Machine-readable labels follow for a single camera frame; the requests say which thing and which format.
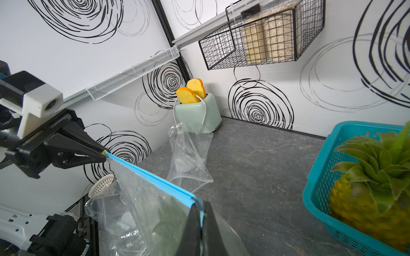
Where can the teal plastic basket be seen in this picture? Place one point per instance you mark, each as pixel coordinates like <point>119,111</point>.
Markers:
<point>321,180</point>

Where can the blue-zip clear bag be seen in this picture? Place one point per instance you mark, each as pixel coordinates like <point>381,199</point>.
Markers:
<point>142,191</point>

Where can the dark-lid spice jar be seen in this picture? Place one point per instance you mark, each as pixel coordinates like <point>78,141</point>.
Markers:
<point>253,35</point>

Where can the clear zip-top bag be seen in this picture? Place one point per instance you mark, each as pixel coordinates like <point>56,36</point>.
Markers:
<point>118,234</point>
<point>189,143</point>

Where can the yellow toast slice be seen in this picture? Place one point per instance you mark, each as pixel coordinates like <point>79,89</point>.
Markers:
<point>197,86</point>
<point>187,96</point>

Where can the rear yellow toast slice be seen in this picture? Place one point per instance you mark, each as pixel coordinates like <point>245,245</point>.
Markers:
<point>197,86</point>

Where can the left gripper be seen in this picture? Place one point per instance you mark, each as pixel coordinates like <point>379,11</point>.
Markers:
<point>60,141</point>

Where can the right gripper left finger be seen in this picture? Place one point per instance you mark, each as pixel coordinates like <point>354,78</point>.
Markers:
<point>190,244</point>

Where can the mint green toaster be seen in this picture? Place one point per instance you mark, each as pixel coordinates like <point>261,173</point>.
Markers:
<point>205,112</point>

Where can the front yellow toast slice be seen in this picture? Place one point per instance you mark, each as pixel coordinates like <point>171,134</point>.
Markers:
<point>187,96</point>

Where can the black wire wall basket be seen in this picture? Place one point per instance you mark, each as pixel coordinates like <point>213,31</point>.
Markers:
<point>224,48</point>

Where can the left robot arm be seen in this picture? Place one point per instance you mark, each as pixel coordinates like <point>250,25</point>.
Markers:
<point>37,234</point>

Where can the yellow pineapple green crown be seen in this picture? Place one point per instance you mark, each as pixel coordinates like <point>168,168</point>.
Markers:
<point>373,193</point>

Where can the white woven ball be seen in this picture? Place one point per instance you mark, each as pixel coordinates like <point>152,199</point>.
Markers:
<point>102,184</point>

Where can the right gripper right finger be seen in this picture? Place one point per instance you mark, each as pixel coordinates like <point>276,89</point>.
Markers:
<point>211,237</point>

